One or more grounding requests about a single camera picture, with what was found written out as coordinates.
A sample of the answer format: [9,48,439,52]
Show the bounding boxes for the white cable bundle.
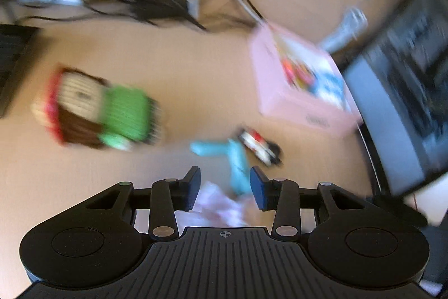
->
[320,6,368,53]

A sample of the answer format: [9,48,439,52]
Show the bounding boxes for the pink cardboard box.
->
[248,22,365,140]

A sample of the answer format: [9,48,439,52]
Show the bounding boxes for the black red white toy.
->
[237,126,284,167]

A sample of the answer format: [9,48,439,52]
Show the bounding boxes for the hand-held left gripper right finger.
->
[249,165,365,240]

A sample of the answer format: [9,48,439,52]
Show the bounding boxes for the light blue plastic toy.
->
[190,138,253,195]

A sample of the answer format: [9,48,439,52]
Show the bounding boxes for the white lace scrunchie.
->
[173,180,260,228]

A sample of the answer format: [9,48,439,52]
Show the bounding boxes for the brown green crochet doll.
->
[31,67,167,151]

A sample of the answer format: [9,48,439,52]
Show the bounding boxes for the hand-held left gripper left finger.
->
[87,165,202,241]

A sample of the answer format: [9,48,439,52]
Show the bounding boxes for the black keyboard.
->
[0,24,40,118]

